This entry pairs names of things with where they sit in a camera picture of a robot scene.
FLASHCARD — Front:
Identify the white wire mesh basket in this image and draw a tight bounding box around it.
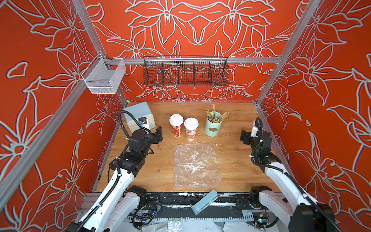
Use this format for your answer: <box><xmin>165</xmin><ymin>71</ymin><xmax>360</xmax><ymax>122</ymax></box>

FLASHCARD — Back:
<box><xmin>82</xmin><ymin>53</ymin><xmax>127</xmax><ymax>94</ymax></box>

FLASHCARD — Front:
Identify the clear plastic carrier bag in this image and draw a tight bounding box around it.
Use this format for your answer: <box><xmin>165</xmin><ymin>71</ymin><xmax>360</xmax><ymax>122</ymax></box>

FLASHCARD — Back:
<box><xmin>174</xmin><ymin>143</ymin><xmax>221</xmax><ymax>188</ymax></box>

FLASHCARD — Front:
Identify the black wire wall basket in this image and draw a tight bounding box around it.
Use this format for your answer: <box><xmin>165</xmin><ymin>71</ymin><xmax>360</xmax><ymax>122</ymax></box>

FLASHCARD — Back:
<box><xmin>143</xmin><ymin>55</ymin><xmax>230</xmax><ymax>87</ymax></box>

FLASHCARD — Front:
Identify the wooden stir sticks bundle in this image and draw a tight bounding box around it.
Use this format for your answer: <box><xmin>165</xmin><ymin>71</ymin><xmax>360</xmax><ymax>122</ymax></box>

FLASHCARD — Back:
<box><xmin>204</xmin><ymin>104</ymin><xmax>230</xmax><ymax>123</ymax></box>

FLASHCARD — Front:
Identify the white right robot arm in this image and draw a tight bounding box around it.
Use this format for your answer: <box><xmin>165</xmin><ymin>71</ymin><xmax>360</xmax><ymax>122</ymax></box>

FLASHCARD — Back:
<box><xmin>240</xmin><ymin>118</ymin><xmax>340</xmax><ymax>232</ymax></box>

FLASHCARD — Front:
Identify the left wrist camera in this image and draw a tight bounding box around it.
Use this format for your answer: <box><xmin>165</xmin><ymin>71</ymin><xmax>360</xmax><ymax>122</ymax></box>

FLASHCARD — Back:
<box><xmin>138</xmin><ymin>117</ymin><xmax>150</xmax><ymax>129</ymax></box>

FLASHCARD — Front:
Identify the light blue foot pedal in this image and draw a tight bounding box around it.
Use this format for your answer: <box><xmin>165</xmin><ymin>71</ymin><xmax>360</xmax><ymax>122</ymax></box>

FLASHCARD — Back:
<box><xmin>191</xmin><ymin>190</ymin><xmax>218</xmax><ymax>216</ymax></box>

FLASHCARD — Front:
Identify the red milk tea cup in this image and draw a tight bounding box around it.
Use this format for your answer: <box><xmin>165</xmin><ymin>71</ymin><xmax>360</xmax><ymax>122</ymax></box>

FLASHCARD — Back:
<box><xmin>184</xmin><ymin>118</ymin><xmax>199</xmax><ymax>141</ymax></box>
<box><xmin>169</xmin><ymin>114</ymin><xmax>184</xmax><ymax>137</ymax></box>

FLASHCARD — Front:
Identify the white mini drawer box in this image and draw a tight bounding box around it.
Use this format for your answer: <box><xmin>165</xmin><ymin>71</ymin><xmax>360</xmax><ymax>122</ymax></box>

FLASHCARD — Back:
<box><xmin>124</xmin><ymin>102</ymin><xmax>156</xmax><ymax>132</ymax></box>

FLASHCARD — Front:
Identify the mint green tin canister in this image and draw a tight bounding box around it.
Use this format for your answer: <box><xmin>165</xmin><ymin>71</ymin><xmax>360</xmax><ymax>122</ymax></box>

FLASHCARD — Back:
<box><xmin>205</xmin><ymin>116</ymin><xmax>222</xmax><ymax>137</ymax></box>

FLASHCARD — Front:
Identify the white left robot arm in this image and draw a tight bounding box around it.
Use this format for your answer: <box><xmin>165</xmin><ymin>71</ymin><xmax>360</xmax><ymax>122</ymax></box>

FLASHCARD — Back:
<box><xmin>66</xmin><ymin>110</ymin><xmax>163</xmax><ymax>232</ymax></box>

